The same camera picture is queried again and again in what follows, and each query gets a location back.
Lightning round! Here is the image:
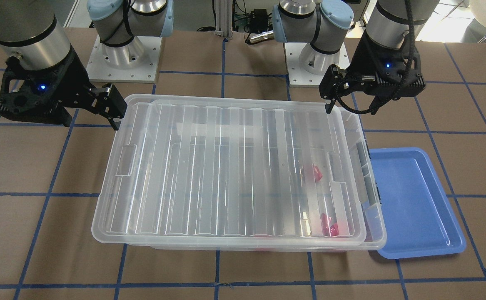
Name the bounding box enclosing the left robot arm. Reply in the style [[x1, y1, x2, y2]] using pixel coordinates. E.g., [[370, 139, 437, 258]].
[[272, 0, 438, 115]]

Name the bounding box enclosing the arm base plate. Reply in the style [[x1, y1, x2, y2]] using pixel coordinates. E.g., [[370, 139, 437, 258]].
[[86, 36, 163, 83], [284, 42, 350, 88]]

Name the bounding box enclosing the aluminium frame post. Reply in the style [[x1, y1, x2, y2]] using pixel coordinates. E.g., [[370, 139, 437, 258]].
[[213, 0, 234, 40]]

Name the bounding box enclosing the red block carried to tray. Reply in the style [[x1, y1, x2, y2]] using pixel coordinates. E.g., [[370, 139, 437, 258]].
[[301, 164, 323, 183]]

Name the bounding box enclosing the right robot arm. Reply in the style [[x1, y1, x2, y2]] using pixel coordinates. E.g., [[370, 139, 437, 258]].
[[0, 0, 174, 130]]

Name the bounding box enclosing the clear plastic box lid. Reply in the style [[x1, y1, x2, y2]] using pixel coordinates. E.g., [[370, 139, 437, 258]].
[[91, 94, 368, 251]]

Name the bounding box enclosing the blue plastic tray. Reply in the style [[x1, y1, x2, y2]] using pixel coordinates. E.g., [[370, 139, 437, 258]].
[[371, 147, 467, 260]]

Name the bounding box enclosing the red block in box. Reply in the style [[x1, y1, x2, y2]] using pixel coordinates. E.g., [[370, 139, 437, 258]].
[[326, 222, 339, 237], [320, 213, 335, 230]]

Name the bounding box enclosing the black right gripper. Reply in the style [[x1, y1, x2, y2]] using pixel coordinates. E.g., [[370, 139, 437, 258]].
[[0, 46, 128, 131]]

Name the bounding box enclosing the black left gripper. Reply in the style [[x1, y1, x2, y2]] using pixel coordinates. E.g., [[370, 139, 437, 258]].
[[319, 33, 426, 114]]

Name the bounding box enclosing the clear plastic storage box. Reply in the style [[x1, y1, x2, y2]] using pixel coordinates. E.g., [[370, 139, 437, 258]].
[[134, 105, 386, 251]]

